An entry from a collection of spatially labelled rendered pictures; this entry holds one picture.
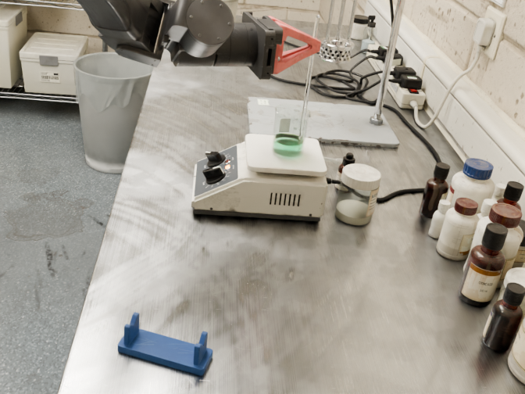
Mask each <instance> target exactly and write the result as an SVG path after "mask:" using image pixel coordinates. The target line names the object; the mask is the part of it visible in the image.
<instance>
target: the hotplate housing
mask: <svg viewBox="0 0 525 394"><path fill-rule="evenodd" d="M236 146H237V171H238V179H237V180H234V181H232V182H229V183H227V184H224V185H222V186H219V187H218V188H214V189H213V190H210V191H208V192H205V193H203V194H201V195H198V196H195V197H194V195H195V178H196V169H197V164H195V175H194V183H193V192H192V200H191V207H193V213H195V214H208V215H220V216H233V217H258V218H270V219H282V220H307V221H320V216H323V211H324V206H325V202H326V197H327V189H328V184H331V178H328V177H325V176H322V177H317V176H306V175H295V174H273V173H262V172H252V171H250V170H248V169H247V167H246V155H245V143H242V144H237V145H236Z"/></svg>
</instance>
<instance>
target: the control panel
mask: <svg viewBox="0 0 525 394"><path fill-rule="evenodd" d="M220 154H222V155H225V157H226V159H225V160H224V161H223V162H222V163H221V164H220V165H218V166H221V168H222V170H223V171H224V172H225V174H226V175H225V177H224V178H223V179H222V180H221V181H219V182H217V183H215V184H207V183H206V179H205V176H204V174H203V173H202V171H203V170H205V169H209V168H212V167H208V166H207V163H208V161H209V160H208V158H205V159H202V160H200V161H198V162H197V169H196V178H195V195H194V197H195V196H198V195H201V194H203V193H205V192H208V191H210V190H213V189H214V188H218V187H219V186H222V185H224V184H227V183H229V182H232V181H234V180H237V179H238V149H237V146H236V145H235V146H233V147H231V148H228V149H226V150H223V151H222V152H220ZM227 159H229V160H230V161H229V162H228V163H225V161H226V160H227ZM227 165H230V167H229V168H227V169H226V168H225V167H226V166H227Z"/></svg>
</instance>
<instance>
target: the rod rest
mask: <svg viewBox="0 0 525 394"><path fill-rule="evenodd" d="M207 339H208V332H207V331H203V332H202V334H201V337H200V339H199V343H196V344H193V343H190V342H185V341H182V340H179V339H176V338H171V337H168V336H165V335H160V334H157V333H154V332H151V331H146V330H143V329H140V328H139V313H136V312H134V313H133V315H132V318H131V320H130V324H125V325H124V336H123V337H122V338H121V340H120V341H119V343H118V344H117V347H118V352H119V353H123V354H127V355H129V356H134V357H137V358H140V359H143V360H147V361H151V362H153V363H157V364H162V365H164V366H167V367H172V368H175V369H177V370H181V371H185V372H188V373H191V374H196V375H199V376H202V375H203V374H204V373H205V370H206V368H207V367H208V366H209V363H210V361H211V359H212V358H213V350H212V349H210V348H207Z"/></svg>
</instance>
